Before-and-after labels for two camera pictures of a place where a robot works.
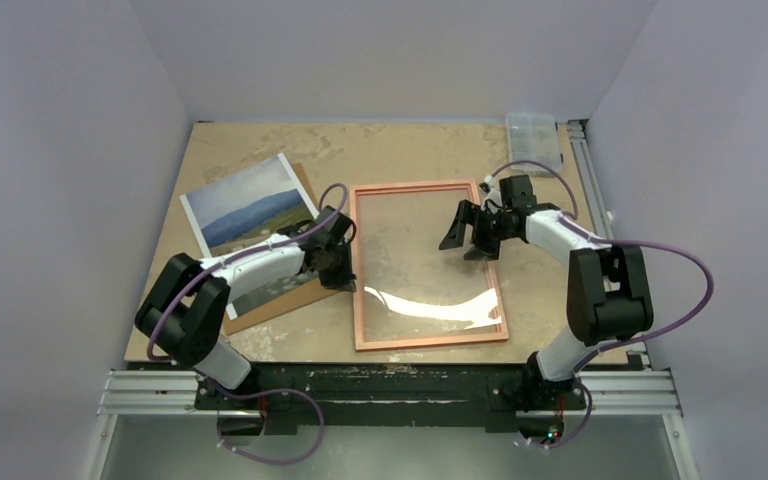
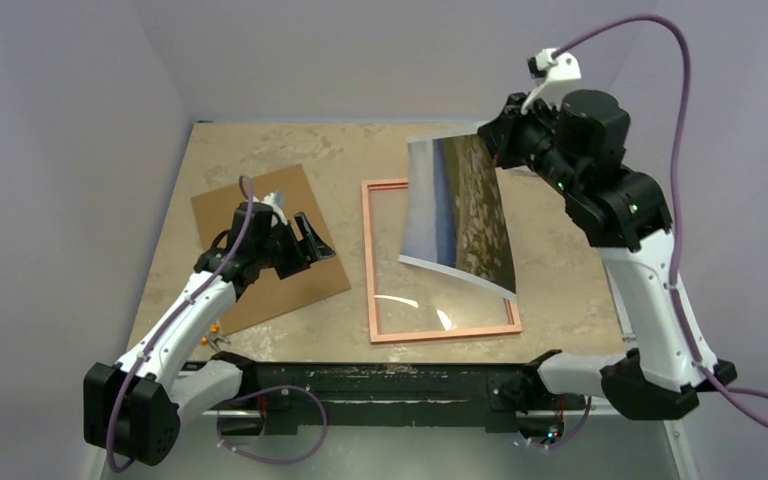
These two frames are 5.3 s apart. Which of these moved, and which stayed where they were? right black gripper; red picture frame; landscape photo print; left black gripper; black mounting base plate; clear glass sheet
Moved: left black gripper; landscape photo print; red picture frame; right black gripper
Stayed: clear glass sheet; black mounting base plate
